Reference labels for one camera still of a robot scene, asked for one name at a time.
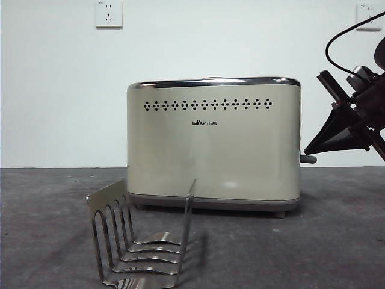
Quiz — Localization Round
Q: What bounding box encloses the cream steel toaster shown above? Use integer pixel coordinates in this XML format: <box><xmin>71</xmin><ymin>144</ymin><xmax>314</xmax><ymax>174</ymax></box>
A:
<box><xmin>126</xmin><ymin>76</ymin><xmax>302</xmax><ymax>219</ymax></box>

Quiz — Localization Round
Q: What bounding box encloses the stainless steel toast rack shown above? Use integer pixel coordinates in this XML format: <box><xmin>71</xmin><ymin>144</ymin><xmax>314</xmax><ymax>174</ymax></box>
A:
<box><xmin>84</xmin><ymin>177</ymin><xmax>209</xmax><ymax>289</ymax></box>

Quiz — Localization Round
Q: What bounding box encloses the white wall power outlet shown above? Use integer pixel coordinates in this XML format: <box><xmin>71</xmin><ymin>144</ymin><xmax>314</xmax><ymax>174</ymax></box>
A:
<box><xmin>96</xmin><ymin>0</ymin><xmax>123</xmax><ymax>30</ymax></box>
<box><xmin>356</xmin><ymin>2</ymin><xmax>385</xmax><ymax>31</ymax></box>

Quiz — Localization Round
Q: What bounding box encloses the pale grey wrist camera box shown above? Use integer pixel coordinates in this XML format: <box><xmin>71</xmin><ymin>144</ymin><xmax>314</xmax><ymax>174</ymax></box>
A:
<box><xmin>345</xmin><ymin>64</ymin><xmax>375</xmax><ymax>90</ymax></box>

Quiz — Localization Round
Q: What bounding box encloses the black camera cable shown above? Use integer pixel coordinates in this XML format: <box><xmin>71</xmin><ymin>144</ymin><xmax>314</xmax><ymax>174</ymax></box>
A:
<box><xmin>325</xmin><ymin>10</ymin><xmax>385</xmax><ymax>76</ymax></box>

